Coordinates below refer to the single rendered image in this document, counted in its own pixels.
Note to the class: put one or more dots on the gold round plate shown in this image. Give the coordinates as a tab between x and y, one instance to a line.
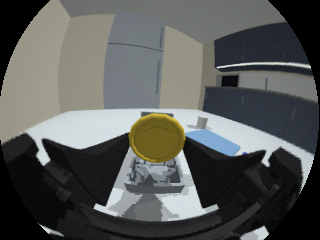
156	138

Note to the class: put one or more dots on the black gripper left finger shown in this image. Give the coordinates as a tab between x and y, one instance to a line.
96	167

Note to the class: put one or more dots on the grey dish rack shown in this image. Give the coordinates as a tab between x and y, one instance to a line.
145	177

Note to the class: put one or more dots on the light blue flat mat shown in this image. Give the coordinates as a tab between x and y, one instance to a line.
214	141

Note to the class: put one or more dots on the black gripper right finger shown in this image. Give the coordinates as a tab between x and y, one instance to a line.
214	172

